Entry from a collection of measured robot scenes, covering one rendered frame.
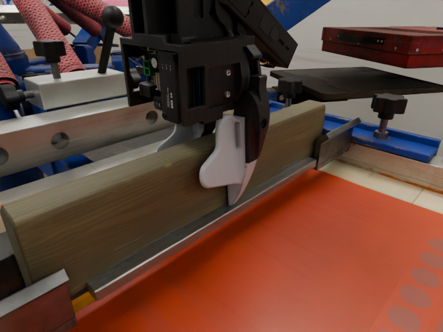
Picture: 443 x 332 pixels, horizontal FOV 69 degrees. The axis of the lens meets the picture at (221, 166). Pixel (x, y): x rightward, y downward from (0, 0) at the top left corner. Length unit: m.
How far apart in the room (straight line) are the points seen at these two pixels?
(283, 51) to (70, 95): 0.30
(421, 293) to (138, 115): 0.39
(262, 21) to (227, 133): 0.09
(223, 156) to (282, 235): 0.12
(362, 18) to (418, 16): 0.31
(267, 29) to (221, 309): 0.23
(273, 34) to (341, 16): 2.14
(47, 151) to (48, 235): 0.23
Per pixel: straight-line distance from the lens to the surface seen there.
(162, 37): 0.22
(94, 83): 0.51
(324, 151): 0.43
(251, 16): 0.27
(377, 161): 0.51
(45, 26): 0.76
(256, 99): 0.25
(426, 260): 0.37
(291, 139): 0.38
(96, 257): 0.25
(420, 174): 0.50
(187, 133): 0.30
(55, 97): 0.49
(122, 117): 0.47
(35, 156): 0.44
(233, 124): 0.26
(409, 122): 2.33
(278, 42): 0.30
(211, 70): 0.23
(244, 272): 0.30
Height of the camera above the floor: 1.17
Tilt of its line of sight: 26 degrees down
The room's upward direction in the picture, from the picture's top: 1 degrees clockwise
